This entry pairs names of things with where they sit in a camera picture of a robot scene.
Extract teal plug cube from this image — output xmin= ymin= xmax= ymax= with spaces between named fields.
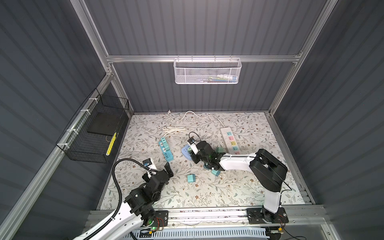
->
xmin=187 ymin=174 xmax=196 ymax=183
xmin=211 ymin=170 xmax=221 ymax=177

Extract blue square socket cube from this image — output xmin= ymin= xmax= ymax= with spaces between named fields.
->
xmin=181 ymin=145 xmax=192 ymax=161

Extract white long power strip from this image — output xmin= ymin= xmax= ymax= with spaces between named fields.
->
xmin=220 ymin=127 xmax=241 ymax=155

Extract teal power strip with USB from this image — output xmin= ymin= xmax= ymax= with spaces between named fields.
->
xmin=158 ymin=137 xmax=174 ymax=162

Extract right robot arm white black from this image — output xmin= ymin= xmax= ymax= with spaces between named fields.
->
xmin=188 ymin=138 xmax=288 ymax=218

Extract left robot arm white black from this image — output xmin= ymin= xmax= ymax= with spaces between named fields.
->
xmin=75 ymin=158 xmax=174 ymax=240

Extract green plug cube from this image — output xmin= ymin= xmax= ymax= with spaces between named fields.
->
xmin=216 ymin=147 xmax=226 ymax=153

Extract floral patterned table mat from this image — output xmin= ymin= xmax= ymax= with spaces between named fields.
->
xmin=99 ymin=111 xmax=305 ymax=211

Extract yellow marker pen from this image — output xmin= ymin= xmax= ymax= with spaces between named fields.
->
xmin=106 ymin=132 xmax=118 ymax=156

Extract pens in white basket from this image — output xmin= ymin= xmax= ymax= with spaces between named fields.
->
xmin=198 ymin=75 xmax=238 ymax=84

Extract black flat pad in basket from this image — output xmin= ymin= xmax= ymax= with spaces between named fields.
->
xmin=87 ymin=113 xmax=125 ymax=137

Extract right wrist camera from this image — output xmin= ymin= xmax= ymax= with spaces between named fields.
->
xmin=188 ymin=137 xmax=199 ymax=155

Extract white coiled power cable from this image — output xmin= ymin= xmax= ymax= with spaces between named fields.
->
xmin=161 ymin=109 xmax=226 ymax=136

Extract white ventilated cable tray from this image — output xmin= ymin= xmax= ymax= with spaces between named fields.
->
xmin=134 ymin=227 xmax=270 ymax=240

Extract white wire mesh basket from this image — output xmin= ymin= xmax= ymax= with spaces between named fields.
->
xmin=173 ymin=58 xmax=242 ymax=85

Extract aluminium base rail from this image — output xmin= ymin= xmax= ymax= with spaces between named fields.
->
xmin=85 ymin=204 xmax=328 ymax=230

